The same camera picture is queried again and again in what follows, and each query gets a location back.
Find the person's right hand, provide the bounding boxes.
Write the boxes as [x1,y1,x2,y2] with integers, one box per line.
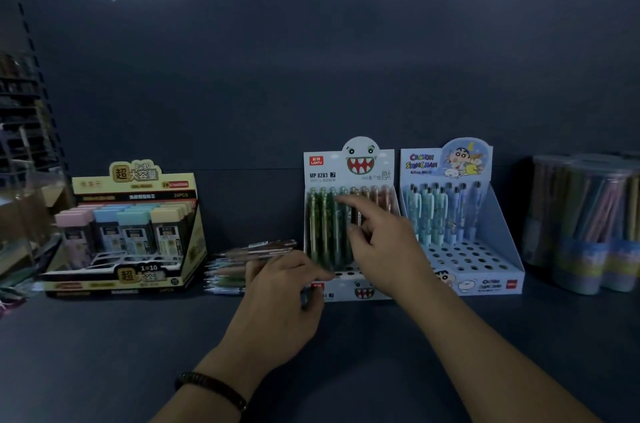
[334,194,441,302]

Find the person's left hand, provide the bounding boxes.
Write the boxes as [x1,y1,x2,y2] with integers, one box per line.
[212,253,336,381]

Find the bundle of colourful pens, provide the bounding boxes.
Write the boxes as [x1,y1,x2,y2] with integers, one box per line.
[204,239,301,296]

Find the person's right forearm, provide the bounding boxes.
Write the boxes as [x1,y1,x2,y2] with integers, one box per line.
[395,276,603,423]

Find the person's left forearm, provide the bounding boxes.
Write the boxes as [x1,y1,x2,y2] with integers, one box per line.
[150,354,281,423]

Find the row of green and pink pens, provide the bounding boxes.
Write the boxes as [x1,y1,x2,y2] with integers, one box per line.
[306,185,393,272]

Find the white monster pen display box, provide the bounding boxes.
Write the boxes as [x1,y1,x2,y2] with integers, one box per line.
[303,136,402,303]

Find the row of pale blue pens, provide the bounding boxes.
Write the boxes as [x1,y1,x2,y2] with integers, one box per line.
[406,181,484,245]

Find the yellow lead case display box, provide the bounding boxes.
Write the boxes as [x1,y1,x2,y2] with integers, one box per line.
[42,160,209,293]

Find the blue cartoon pen display box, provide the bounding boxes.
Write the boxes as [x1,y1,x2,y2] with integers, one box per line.
[398,138,525,297]

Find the clear tub of coloured pencils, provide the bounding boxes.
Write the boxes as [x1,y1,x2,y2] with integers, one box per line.
[521,154,568,269]
[602,157,640,293]
[551,160,632,296]

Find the rows of pastel lead cases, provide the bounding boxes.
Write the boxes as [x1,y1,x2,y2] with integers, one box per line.
[54,202,195,258]

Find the clear plastic organizer box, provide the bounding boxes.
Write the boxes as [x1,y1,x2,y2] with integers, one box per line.
[0,170,68,283]

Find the perforated metal shelf upright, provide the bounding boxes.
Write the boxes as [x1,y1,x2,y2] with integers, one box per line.
[0,0,68,173]

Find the black beaded bracelet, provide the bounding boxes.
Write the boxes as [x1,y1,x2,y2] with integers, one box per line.
[174,372,249,413]

